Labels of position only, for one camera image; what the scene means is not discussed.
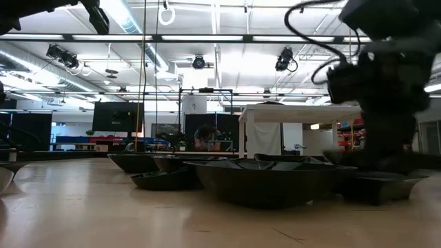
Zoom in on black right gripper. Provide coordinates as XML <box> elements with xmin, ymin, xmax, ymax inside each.
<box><xmin>327</xmin><ymin>51</ymin><xmax>435</xmax><ymax>165</ymax></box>

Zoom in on black overhead beam with lights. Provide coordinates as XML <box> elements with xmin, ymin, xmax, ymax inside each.
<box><xmin>0</xmin><ymin>33</ymin><xmax>373</xmax><ymax>44</ymax></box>

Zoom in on black ceiling spotlight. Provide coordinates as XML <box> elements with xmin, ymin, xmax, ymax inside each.
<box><xmin>274</xmin><ymin>47</ymin><xmax>299</xmax><ymax>72</ymax></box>
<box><xmin>192</xmin><ymin>54</ymin><xmax>207</xmax><ymax>70</ymax></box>
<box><xmin>46</xmin><ymin>43</ymin><xmax>81</xmax><ymax>70</ymax></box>

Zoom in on black square mini plate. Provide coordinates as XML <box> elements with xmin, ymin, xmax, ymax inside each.
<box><xmin>336</xmin><ymin>171</ymin><xmax>429</xmax><ymax>207</ymax></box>

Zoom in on green background plant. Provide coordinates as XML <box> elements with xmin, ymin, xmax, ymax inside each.
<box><xmin>171</xmin><ymin>132</ymin><xmax>189</xmax><ymax>152</ymax></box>

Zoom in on silver ventilation duct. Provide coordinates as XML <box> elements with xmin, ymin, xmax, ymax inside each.
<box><xmin>99</xmin><ymin>0</ymin><xmax>172</xmax><ymax>72</ymax></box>

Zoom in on white hanging cable loop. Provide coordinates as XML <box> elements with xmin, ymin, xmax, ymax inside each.
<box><xmin>158</xmin><ymin>3</ymin><xmax>176</xmax><ymax>26</ymax></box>

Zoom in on black aluminium table frame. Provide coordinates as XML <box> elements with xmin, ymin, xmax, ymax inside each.
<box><xmin>0</xmin><ymin>149</ymin><xmax>242</xmax><ymax>162</ymax></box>

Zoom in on person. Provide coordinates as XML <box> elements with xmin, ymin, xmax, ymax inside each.
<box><xmin>193</xmin><ymin>123</ymin><xmax>222</xmax><ymax>152</ymax></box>

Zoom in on black leaf-shaped mini plate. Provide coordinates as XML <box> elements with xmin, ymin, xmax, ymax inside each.
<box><xmin>107</xmin><ymin>153</ymin><xmax>160</xmax><ymax>174</ymax></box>
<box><xmin>184</xmin><ymin>157</ymin><xmax>358</xmax><ymax>210</ymax></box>
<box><xmin>152</xmin><ymin>156</ymin><xmax>229</xmax><ymax>173</ymax></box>

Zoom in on black teardrop mini plate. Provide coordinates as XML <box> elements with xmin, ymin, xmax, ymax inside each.
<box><xmin>0</xmin><ymin>161</ymin><xmax>29</xmax><ymax>194</ymax></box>
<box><xmin>130</xmin><ymin>167</ymin><xmax>205</xmax><ymax>192</ymax></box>

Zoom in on white hanging sheet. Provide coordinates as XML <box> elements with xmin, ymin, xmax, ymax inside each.
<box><xmin>254</xmin><ymin>122</ymin><xmax>283</xmax><ymax>156</ymax></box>

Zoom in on black partition panel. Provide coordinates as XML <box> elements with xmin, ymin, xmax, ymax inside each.
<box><xmin>185</xmin><ymin>113</ymin><xmax>247</xmax><ymax>152</ymax></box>
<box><xmin>0</xmin><ymin>110</ymin><xmax>53</xmax><ymax>152</ymax></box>

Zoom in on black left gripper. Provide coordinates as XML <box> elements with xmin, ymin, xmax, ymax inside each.
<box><xmin>81</xmin><ymin>0</ymin><xmax>110</xmax><ymax>35</ymax></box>

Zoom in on black wall monitor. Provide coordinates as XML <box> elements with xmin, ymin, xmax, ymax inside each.
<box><xmin>92</xmin><ymin>101</ymin><xmax>145</xmax><ymax>133</ymax></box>

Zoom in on black metal frame stand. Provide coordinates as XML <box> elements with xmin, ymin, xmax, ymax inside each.
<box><xmin>178</xmin><ymin>87</ymin><xmax>234</xmax><ymax>152</ymax></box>

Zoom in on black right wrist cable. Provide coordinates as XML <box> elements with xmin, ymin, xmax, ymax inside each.
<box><xmin>284</xmin><ymin>0</ymin><xmax>362</xmax><ymax>86</ymax></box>

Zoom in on red storage shelves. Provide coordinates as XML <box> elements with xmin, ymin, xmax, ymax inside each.
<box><xmin>338</xmin><ymin>116</ymin><xmax>367</xmax><ymax>149</ymax></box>

